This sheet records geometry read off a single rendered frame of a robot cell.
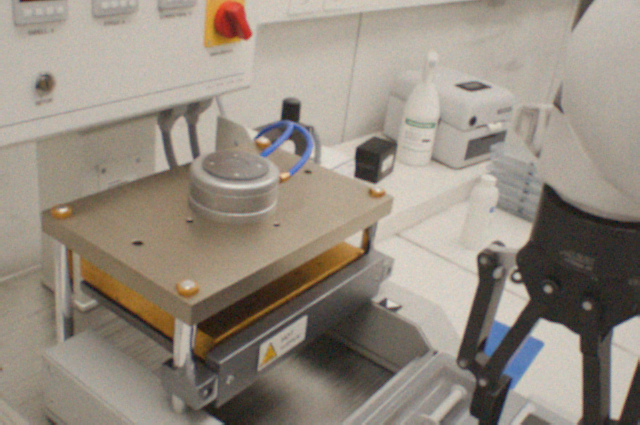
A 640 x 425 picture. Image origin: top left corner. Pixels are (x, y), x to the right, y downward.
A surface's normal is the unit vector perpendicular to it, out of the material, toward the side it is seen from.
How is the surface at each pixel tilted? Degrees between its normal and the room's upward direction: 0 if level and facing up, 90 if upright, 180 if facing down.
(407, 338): 90
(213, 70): 90
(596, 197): 92
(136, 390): 0
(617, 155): 111
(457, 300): 0
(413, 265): 0
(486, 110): 86
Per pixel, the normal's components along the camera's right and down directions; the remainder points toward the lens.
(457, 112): -0.72, 0.14
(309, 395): 0.12, -0.90
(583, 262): -0.45, 0.32
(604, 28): -0.93, -0.11
